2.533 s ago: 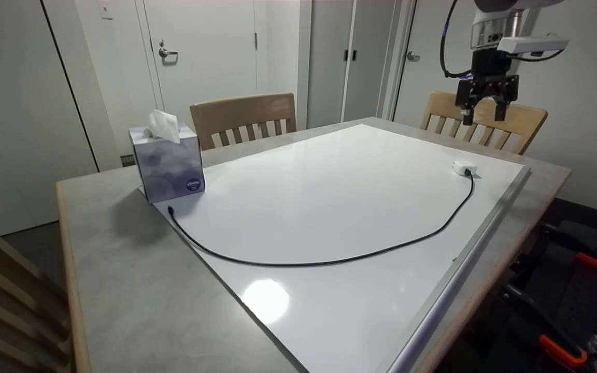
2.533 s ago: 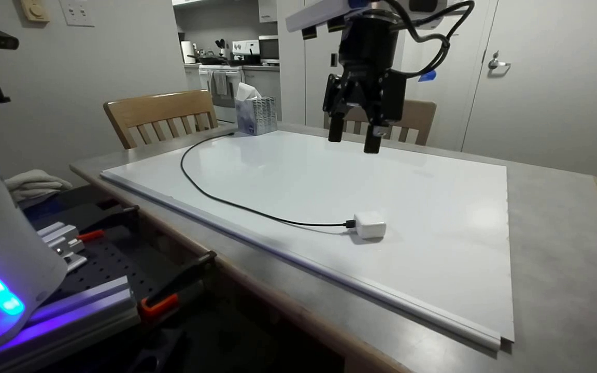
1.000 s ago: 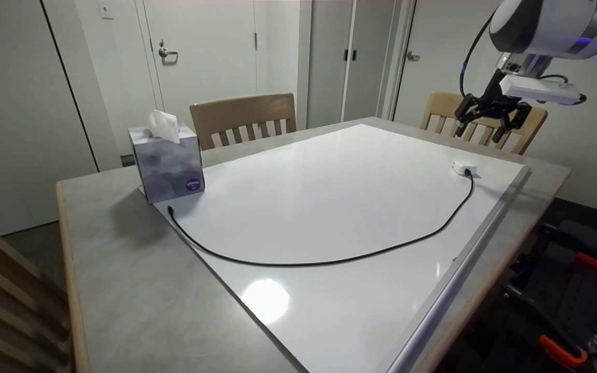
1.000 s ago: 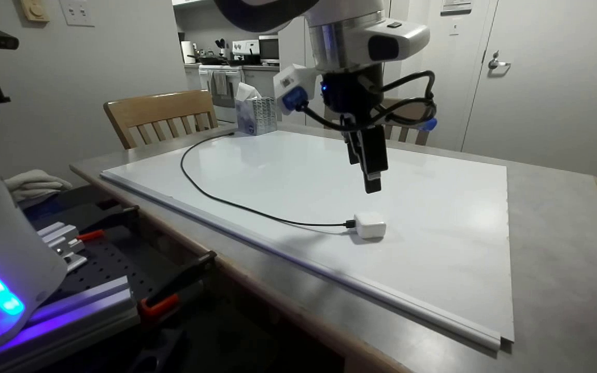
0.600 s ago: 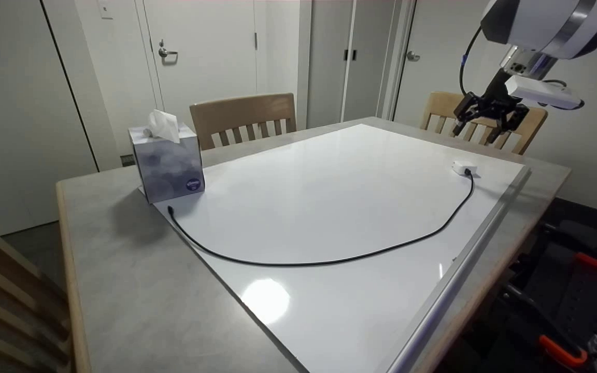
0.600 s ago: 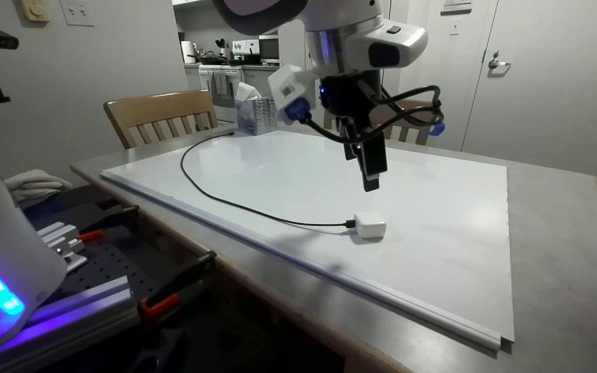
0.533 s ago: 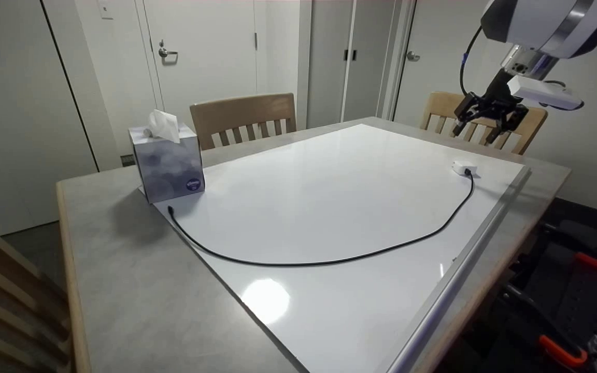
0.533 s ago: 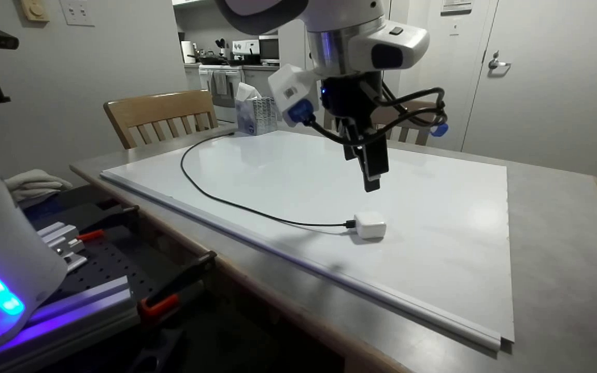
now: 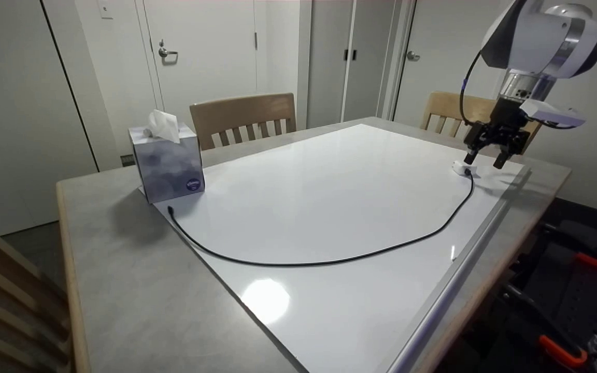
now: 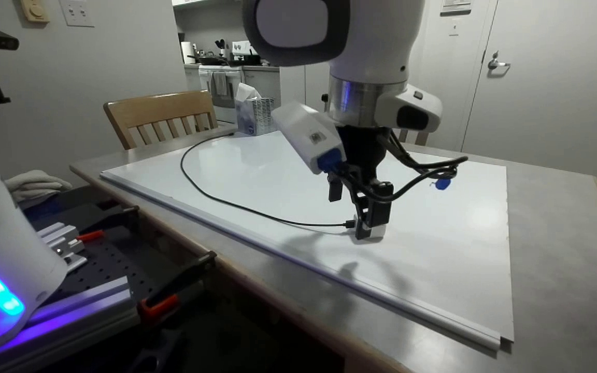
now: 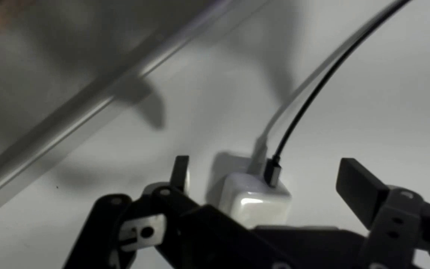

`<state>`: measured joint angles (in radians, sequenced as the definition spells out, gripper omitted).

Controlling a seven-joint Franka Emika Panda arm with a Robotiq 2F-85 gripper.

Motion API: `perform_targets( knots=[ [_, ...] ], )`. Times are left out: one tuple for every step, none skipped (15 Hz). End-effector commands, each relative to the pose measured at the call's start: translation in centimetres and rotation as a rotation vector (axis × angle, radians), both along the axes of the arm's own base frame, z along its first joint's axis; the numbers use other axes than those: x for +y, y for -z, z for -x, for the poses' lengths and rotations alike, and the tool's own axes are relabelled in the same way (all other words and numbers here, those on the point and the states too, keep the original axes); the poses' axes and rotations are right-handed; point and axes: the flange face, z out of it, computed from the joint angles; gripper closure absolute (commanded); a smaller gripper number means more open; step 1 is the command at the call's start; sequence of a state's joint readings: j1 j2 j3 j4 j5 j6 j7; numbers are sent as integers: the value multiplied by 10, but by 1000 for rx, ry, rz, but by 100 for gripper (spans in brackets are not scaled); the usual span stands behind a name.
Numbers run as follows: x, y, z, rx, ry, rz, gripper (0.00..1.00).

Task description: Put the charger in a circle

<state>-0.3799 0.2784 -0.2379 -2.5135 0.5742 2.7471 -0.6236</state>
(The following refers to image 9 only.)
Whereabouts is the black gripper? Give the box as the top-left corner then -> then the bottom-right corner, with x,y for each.
462,99 -> 533,171

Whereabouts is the white charger with black cable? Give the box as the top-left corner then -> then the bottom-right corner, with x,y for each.
163,160 -> 478,269

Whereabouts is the light wooden slat-back chair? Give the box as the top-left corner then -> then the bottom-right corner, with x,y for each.
0,210 -> 76,373
421,92 -> 545,151
189,92 -> 299,151

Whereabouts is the large white whiteboard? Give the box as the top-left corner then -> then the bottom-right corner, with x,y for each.
147,123 -> 533,373

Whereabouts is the clear plastic bottle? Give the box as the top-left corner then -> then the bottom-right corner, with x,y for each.
126,107 -> 206,206

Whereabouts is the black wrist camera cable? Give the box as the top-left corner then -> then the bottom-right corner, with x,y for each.
457,48 -> 489,130

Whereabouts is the orange handled black clamp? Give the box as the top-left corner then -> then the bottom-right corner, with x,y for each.
503,286 -> 591,373

